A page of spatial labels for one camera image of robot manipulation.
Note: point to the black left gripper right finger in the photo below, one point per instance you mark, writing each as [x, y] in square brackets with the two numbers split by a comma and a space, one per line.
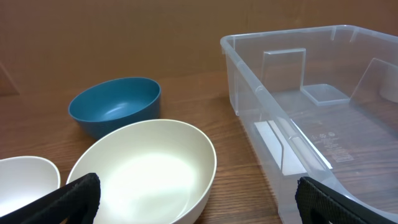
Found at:
[319, 204]

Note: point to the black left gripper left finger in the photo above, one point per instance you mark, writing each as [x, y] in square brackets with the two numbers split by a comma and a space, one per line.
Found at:
[76, 202]

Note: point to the large cream bowl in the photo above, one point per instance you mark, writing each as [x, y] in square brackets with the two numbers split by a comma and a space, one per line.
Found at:
[155, 171]

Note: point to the dark blue bowl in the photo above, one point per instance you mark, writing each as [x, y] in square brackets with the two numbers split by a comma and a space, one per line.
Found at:
[113, 104]

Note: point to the white label in bin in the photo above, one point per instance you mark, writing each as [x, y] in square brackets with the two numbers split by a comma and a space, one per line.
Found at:
[269, 133]

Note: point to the clear plastic storage bin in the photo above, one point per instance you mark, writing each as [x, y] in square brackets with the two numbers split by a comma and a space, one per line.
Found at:
[332, 92]

